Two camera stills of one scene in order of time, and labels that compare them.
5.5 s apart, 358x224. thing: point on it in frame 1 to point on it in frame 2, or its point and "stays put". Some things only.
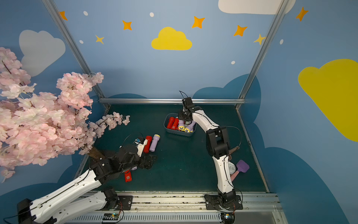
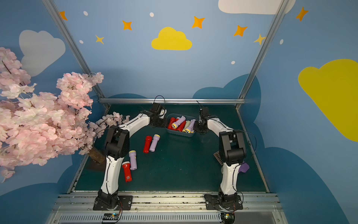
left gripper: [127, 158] to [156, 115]
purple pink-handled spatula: [241, 166] stays put
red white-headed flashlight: [127, 176] stays put
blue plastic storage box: [175, 131] stays put
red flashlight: [147, 147] stays put
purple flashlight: [181, 126] to [190, 129]
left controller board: [111, 216] stays put
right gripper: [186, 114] to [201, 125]
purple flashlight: [155, 138] stays put
